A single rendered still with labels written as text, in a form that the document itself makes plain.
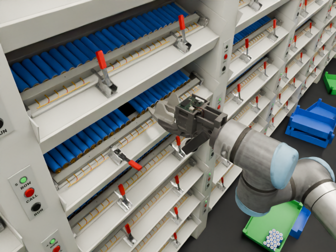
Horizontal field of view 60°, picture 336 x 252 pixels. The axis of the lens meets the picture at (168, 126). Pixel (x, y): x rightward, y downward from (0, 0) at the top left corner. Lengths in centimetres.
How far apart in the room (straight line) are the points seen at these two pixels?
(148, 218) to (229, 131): 57
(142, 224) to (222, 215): 80
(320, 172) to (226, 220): 108
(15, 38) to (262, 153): 48
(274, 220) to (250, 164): 117
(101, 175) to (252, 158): 35
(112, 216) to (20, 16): 60
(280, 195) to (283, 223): 105
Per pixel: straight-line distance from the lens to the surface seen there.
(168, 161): 101
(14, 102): 49
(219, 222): 178
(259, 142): 64
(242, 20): 106
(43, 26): 49
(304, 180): 77
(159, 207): 114
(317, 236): 190
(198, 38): 87
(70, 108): 59
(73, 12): 51
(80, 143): 74
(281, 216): 180
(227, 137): 64
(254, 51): 131
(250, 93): 142
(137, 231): 109
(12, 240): 68
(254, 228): 177
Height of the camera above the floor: 148
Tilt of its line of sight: 39 degrees down
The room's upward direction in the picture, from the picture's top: straight up
